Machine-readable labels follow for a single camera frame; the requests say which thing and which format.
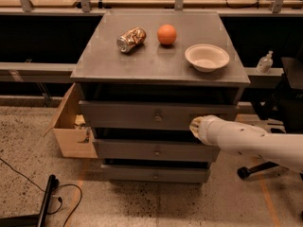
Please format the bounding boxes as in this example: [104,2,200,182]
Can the grey top drawer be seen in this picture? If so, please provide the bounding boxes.
[79,100,239,131]

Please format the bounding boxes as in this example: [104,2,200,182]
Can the grey drawer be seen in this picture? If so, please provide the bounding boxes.
[101,165,210,183]
[93,139,220,162]
[79,100,239,131]

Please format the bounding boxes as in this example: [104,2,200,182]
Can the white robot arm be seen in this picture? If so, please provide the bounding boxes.
[189,115,303,174]

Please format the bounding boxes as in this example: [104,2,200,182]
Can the grey drawer cabinet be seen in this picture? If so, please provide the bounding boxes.
[72,9,250,170]

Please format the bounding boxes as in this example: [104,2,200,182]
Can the grey middle drawer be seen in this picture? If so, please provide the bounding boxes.
[93,139,220,162]

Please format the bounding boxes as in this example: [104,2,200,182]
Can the grey bottom drawer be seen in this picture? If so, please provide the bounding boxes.
[101,165,210,183]

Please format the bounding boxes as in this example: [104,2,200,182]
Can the white paper bowl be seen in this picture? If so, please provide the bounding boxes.
[185,44,230,73]

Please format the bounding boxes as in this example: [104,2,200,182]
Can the black office chair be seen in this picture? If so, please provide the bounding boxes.
[237,56,303,181]

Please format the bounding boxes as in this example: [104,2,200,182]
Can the clear sanitizer bottle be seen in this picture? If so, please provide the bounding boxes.
[256,51,273,74]

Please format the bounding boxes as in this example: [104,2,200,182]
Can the orange ball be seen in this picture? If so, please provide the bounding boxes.
[157,24,177,45]

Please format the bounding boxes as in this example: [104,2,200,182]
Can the crushed soda can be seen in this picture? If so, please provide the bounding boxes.
[116,26,147,53]

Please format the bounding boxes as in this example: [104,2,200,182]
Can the open cardboard box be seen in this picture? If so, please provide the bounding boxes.
[45,84,97,158]

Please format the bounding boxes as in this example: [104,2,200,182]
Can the black metal stand base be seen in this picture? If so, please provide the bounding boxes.
[0,174,60,227]

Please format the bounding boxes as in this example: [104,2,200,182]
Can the black floor cable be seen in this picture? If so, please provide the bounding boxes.
[0,156,83,227]

